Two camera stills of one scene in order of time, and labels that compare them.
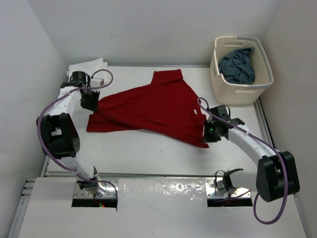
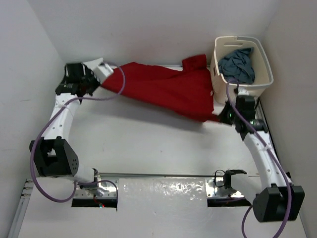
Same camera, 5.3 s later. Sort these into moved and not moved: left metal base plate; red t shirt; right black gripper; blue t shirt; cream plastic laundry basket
Moved: right black gripper; red t shirt
Not moved: cream plastic laundry basket; blue t shirt; left metal base plate
